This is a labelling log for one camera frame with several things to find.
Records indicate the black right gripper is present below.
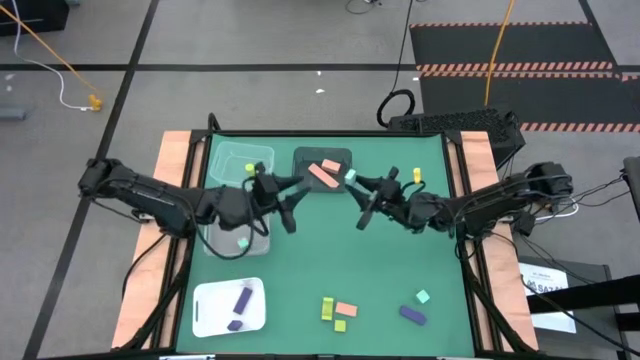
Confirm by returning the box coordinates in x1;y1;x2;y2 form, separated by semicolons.
344;166;420;231

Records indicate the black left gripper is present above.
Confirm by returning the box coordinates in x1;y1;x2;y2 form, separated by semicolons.
249;160;311;235

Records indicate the long orange block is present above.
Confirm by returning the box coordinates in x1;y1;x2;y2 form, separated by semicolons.
307;162;341;190

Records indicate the long purple block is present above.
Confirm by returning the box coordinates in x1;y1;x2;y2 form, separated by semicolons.
232;286;254;316
398;305;428;327

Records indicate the dark grey plastic bin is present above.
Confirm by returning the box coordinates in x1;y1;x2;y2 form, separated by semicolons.
291;146;353;194

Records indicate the light grey translucent bin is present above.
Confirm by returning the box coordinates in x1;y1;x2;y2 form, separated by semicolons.
202;219;272;258

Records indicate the clear plastic bin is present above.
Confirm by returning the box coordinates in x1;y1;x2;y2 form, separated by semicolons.
208;141;276;189

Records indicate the black perforated computer case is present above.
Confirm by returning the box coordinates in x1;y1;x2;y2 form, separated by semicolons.
387;108;527;169

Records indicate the wooden side board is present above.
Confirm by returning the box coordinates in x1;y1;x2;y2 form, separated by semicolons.
110;130;206;350
459;130;540;351

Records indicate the white plastic bin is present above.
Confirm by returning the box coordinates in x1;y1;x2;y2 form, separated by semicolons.
192;277;267;339

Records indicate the black hazard-striped floor mat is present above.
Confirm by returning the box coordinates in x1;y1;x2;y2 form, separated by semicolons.
408;20;640;134

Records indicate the white printed paper sheet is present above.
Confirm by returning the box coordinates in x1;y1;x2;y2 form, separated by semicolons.
518;262;577;335

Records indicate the dark grey side table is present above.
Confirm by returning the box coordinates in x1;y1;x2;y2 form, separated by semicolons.
517;254;640;360

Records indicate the grey floor object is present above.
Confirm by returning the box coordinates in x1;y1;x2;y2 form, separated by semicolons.
0;102;31;121

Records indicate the black floor box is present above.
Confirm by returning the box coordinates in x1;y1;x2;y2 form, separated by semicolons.
0;0;70;37

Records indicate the black aluminium table frame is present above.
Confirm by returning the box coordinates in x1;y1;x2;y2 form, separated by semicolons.
114;112;539;360

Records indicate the black coiled cable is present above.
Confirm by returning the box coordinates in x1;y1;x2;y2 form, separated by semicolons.
375;0;417;129

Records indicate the yellow hanging power cable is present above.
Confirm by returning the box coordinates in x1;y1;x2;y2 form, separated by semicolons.
483;0;516;107
0;3;99;101

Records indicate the white floor cable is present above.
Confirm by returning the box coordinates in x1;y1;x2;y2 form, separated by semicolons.
9;0;94;111

